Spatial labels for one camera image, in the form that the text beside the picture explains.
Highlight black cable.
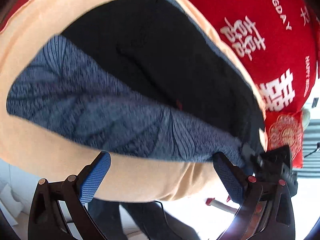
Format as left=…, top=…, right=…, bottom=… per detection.
left=150, top=200, right=176, bottom=240

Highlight red wedding sofa cover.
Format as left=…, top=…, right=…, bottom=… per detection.
left=1, top=0, right=316, bottom=120

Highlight person's legs in jeans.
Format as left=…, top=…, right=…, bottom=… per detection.
left=88, top=198, right=199, bottom=239

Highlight black pants with blue trim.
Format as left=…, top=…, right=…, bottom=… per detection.
left=5, top=0, right=264, bottom=166

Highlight peach towel mat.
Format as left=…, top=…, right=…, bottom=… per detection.
left=0, top=0, right=267, bottom=203

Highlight white red-capped tube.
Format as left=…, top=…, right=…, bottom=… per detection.
left=206, top=198, right=238, bottom=214

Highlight red embroidered cushion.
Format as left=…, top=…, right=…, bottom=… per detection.
left=265, top=111, right=304, bottom=168

